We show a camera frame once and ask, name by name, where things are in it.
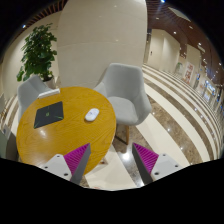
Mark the grey armchair right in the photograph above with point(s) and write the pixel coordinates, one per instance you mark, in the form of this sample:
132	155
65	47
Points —
123	86

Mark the green potted plant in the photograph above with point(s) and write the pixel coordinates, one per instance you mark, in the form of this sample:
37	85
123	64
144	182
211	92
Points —
38	54

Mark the round wooden table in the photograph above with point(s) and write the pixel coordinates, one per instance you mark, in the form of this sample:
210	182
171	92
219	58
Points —
38	145

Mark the white computer mouse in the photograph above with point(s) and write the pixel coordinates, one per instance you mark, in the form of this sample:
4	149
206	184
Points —
92	114

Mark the grey chair at left edge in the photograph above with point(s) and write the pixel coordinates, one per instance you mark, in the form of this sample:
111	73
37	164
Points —
8	147

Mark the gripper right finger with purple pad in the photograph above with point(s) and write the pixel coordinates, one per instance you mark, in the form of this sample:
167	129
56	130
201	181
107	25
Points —
153	166

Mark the white card on table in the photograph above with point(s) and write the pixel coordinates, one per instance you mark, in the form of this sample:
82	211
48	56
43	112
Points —
49	93

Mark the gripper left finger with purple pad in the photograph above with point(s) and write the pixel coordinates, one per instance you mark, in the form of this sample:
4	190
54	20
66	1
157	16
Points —
71	166

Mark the poster stand in hallway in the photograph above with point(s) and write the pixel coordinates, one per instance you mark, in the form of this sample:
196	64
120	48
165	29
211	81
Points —
188	72

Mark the black mouse pad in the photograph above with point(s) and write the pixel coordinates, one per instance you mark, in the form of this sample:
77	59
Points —
49	114

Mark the grey armchair left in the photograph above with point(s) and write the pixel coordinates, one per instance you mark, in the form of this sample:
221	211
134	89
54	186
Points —
28	92

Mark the grey armchair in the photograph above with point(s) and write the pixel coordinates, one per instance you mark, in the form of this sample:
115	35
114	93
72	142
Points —
123	86
28	92

